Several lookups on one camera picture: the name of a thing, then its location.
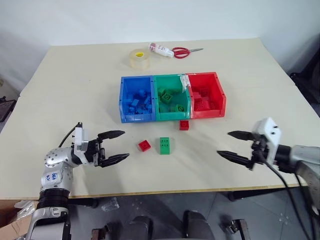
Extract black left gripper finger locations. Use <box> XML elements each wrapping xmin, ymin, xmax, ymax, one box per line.
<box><xmin>99</xmin><ymin>152</ymin><xmax>131</xmax><ymax>168</ymax></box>
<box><xmin>97</xmin><ymin>129</ymin><xmax>126</xmax><ymax>141</ymax></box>

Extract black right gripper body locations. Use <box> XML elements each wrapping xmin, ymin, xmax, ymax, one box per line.
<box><xmin>248</xmin><ymin>133</ymin><xmax>270</xmax><ymax>172</ymax></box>

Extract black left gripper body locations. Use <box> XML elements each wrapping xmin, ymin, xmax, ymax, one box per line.
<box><xmin>83</xmin><ymin>137</ymin><xmax>106</xmax><ymax>168</ymax></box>

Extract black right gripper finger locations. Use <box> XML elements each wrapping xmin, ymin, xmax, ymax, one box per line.
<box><xmin>227</xmin><ymin>130</ymin><xmax>256</xmax><ymax>142</ymax></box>
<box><xmin>216</xmin><ymin>150</ymin><xmax>253</xmax><ymax>169</ymax></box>

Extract blue plastic bin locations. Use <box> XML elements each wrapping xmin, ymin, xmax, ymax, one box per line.
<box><xmin>117</xmin><ymin>75</ymin><xmax>157</xmax><ymax>124</ymax></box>

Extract black table leg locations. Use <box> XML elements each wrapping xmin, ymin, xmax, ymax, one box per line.
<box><xmin>86</xmin><ymin>197</ymin><xmax>100</xmax><ymax>209</ymax></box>
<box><xmin>227</xmin><ymin>191</ymin><xmax>245</xmax><ymax>202</ymax></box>

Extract red plastic bin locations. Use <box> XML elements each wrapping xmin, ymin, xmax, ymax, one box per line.
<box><xmin>186</xmin><ymin>71</ymin><xmax>227</xmax><ymax>119</ymax></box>

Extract clear plastic bag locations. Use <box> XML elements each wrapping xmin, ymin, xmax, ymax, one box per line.
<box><xmin>100</xmin><ymin>196</ymin><xmax>120</xmax><ymax>213</ymax></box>

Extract green long building block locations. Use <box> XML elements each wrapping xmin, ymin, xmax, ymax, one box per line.
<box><xmin>159</xmin><ymin>136</ymin><xmax>171</xmax><ymax>156</ymax></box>

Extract green plastic bin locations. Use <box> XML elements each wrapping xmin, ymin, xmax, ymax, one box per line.
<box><xmin>152</xmin><ymin>74</ymin><xmax>193</xmax><ymax>121</ymax></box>

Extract dark rounded shape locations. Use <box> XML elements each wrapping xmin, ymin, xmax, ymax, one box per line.
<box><xmin>128</xmin><ymin>215</ymin><xmax>154</xmax><ymax>240</ymax></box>
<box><xmin>183</xmin><ymin>210</ymin><xmax>216</xmax><ymax>240</ymax></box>

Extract white paper label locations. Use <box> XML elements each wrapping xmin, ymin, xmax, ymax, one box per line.
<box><xmin>179</xmin><ymin>74</ymin><xmax>191</xmax><ymax>94</ymax></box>

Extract clear packing tape roll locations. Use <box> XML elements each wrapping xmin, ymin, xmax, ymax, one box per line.
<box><xmin>128</xmin><ymin>49</ymin><xmax>151</xmax><ymax>70</ymax></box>

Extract white glue bottle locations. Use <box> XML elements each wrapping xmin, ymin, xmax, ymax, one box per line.
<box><xmin>148</xmin><ymin>42</ymin><xmax>175</xmax><ymax>59</ymax></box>

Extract black case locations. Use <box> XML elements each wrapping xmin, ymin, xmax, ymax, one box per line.
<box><xmin>0</xmin><ymin>96</ymin><xmax>17</xmax><ymax>123</ymax></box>

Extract brown cardboard box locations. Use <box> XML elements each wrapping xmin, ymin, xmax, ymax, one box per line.
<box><xmin>0</xmin><ymin>199</ymin><xmax>38</xmax><ymax>240</ymax></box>

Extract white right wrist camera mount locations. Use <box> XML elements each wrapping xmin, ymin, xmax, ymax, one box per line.
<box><xmin>251</xmin><ymin>117</ymin><xmax>282</xmax><ymax>166</ymax></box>

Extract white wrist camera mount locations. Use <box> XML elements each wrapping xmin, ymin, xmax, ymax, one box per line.
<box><xmin>251</xmin><ymin>117</ymin><xmax>282</xmax><ymax>166</ymax></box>
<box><xmin>70</xmin><ymin>122</ymin><xmax>90</xmax><ymax>166</ymax></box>

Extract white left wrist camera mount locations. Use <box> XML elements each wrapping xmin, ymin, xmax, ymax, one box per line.
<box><xmin>70</xmin><ymin>122</ymin><xmax>90</xmax><ymax>166</ymax></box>

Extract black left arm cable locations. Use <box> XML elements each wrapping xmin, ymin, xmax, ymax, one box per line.
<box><xmin>58</xmin><ymin>125</ymin><xmax>78</xmax><ymax>148</ymax></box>

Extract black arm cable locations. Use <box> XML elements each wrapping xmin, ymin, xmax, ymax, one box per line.
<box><xmin>58</xmin><ymin>125</ymin><xmax>78</xmax><ymax>148</ymax></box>
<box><xmin>259</xmin><ymin>149</ymin><xmax>314</xmax><ymax>240</ymax></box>

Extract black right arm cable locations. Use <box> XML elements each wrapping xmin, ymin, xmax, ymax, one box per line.
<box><xmin>259</xmin><ymin>149</ymin><xmax>314</xmax><ymax>240</ymax></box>

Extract brown metal foot bracket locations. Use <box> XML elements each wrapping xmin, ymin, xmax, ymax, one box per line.
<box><xmin>90</xmin><ymin>223</ymin><xmax>112</xmax><ymax>240</ymax></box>
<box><xmin>219</xmin><ymin>218</ymin><xmax>249</xmax><ymax>240</ymax></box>

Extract red handled scissors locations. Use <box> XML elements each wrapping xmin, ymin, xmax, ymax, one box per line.
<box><xmin>172</xmin><ymin>46</ymin><xmax>204</xmax><ymax>60</ymax></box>

